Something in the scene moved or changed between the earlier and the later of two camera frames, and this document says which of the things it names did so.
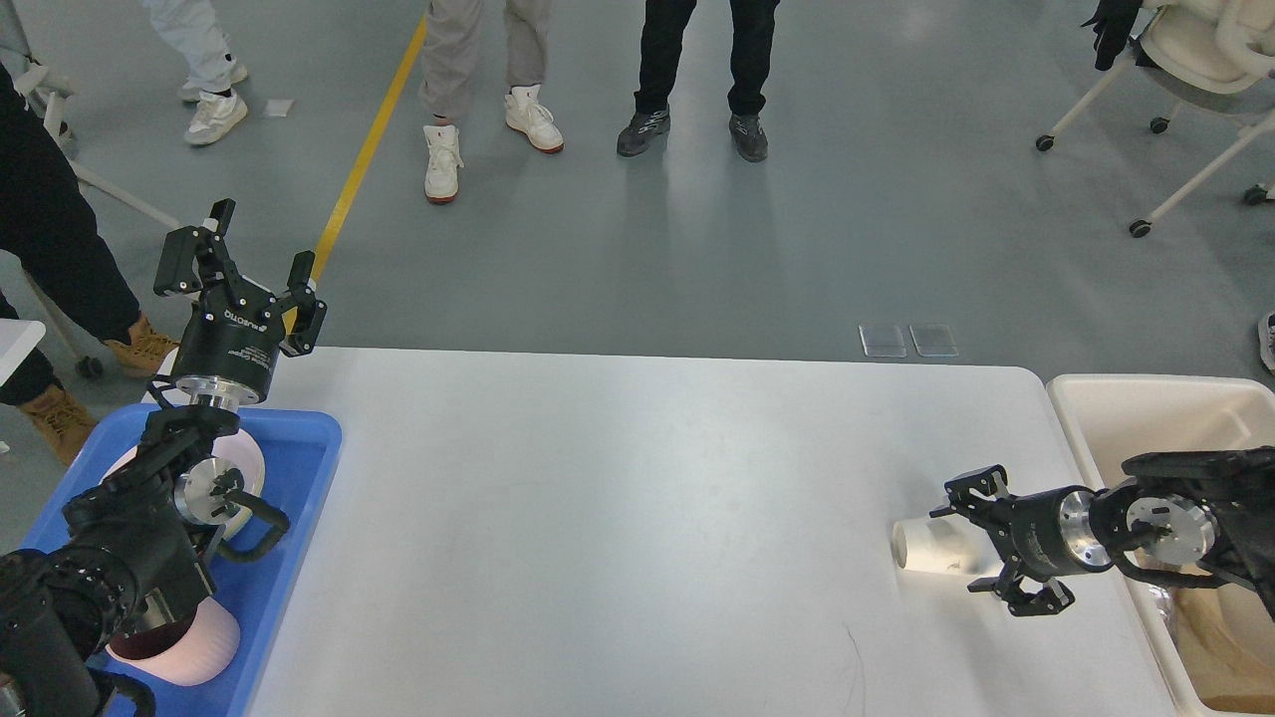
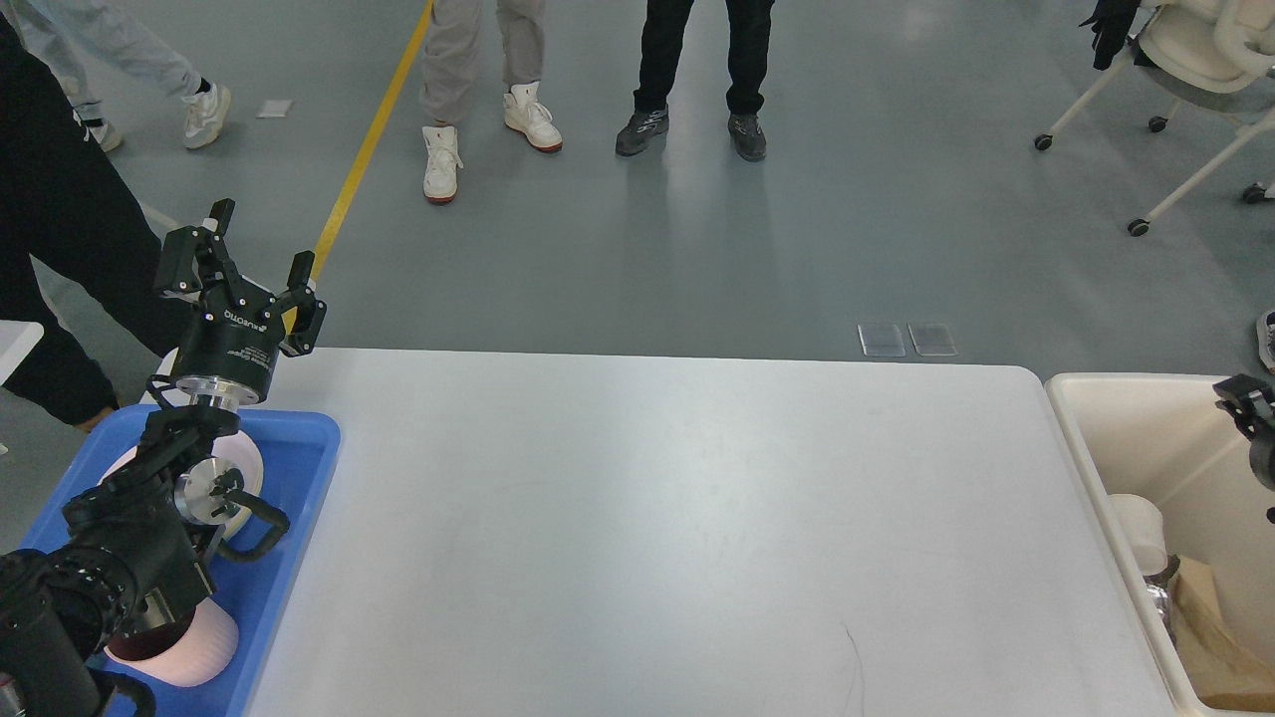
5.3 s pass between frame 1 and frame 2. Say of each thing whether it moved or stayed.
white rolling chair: stayed
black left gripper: stayed
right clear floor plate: stayed
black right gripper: moved
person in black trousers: stayed
